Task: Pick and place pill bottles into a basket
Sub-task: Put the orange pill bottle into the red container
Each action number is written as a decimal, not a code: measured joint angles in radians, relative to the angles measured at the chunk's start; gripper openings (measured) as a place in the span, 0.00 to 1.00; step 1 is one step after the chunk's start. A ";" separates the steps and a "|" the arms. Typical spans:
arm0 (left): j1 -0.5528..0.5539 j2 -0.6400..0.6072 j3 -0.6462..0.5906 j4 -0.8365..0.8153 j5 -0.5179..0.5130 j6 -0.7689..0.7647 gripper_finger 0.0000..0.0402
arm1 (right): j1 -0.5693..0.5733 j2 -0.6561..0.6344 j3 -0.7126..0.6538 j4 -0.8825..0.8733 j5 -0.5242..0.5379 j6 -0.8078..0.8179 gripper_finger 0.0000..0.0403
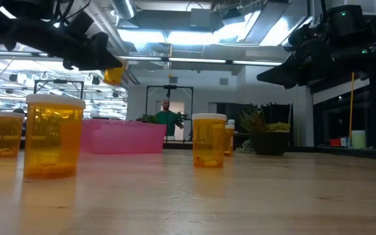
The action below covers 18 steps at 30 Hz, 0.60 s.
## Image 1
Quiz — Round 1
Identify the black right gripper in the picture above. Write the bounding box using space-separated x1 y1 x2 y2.
257 6 369 90

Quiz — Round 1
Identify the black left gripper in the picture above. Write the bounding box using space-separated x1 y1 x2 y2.
44 12 124 71

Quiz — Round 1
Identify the pink plastic basket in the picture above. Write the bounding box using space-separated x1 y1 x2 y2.
80 119 168 155

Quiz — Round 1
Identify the potted succulent plant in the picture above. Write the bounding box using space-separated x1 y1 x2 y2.
236 106 292 157

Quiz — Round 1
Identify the yellow pole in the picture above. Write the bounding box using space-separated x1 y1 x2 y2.
348 72 355 148

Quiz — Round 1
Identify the long ceiling light strip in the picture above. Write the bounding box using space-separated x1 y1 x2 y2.
119 55 283 66

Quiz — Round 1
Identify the person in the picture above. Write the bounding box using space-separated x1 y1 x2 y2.
155 99 185 137

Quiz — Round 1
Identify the pale green cup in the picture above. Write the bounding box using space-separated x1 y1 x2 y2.
351 130 367 149

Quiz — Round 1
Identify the silver ventilation duct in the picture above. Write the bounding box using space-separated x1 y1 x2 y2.
111 0 137 20

